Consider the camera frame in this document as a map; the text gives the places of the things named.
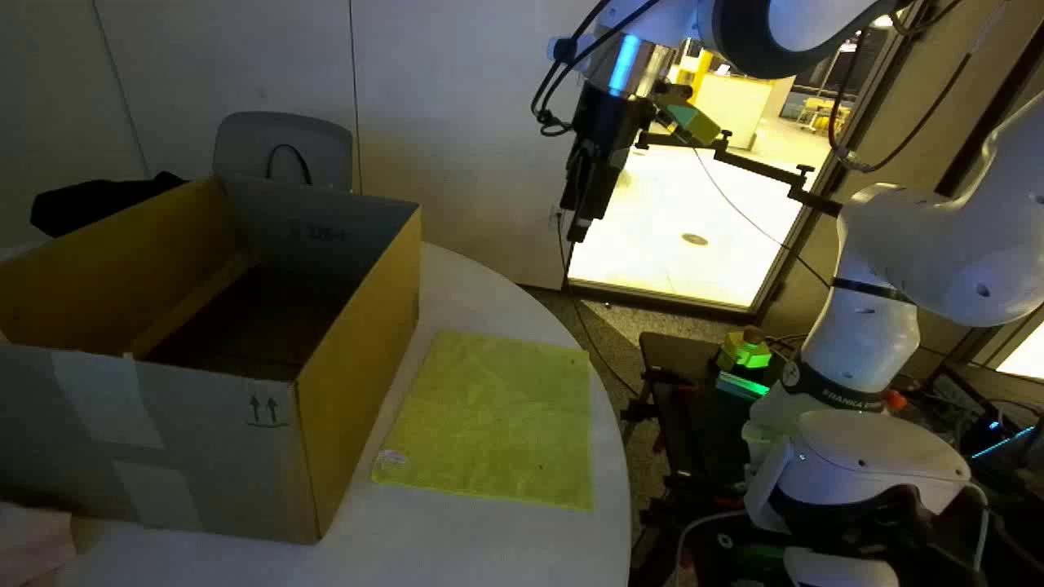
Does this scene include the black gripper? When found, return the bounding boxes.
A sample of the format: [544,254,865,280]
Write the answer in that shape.
[562,86,653,241]

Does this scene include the yellow microfiber towel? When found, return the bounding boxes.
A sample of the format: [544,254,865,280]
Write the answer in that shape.
[371,334,593,512]

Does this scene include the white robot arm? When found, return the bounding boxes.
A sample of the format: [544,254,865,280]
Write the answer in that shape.
[562,0,1044,587]

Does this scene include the open cardboard box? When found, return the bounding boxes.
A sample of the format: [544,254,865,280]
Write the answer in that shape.
[0,180,420,546]

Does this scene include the green lit device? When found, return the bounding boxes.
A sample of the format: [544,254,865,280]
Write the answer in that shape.
[714,334,773,400]

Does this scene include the black equipment cart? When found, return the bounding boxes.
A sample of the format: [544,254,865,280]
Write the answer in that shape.
[624,334,789,587]

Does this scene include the grey chair backrest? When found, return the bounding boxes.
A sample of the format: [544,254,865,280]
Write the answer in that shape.
[212,112,353,189]

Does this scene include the black cloth bag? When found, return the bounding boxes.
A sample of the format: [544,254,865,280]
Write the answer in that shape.
[29,173,182,239]

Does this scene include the white pink cloth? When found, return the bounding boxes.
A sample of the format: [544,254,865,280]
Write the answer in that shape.
[0,501,76,587]

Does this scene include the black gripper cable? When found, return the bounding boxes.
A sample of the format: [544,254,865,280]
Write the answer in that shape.
[527,0,661,141]

